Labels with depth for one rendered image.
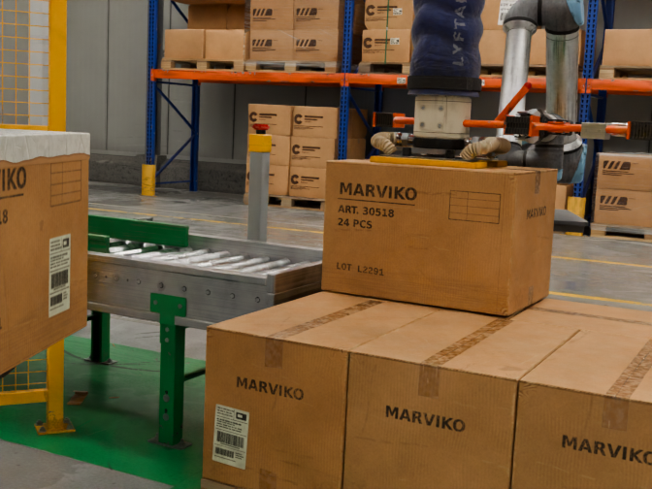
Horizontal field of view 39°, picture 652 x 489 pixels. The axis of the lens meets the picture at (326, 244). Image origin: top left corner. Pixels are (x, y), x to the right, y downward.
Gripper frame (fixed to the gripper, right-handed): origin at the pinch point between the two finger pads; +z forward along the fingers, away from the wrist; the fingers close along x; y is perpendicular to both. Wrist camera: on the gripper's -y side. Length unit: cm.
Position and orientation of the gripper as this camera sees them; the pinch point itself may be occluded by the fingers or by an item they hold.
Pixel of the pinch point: (530, 125)
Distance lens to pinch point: 279.7
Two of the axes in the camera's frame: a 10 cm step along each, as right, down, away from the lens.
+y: -8.8, -1.0, 4.5
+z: -4.6, 0.9, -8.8
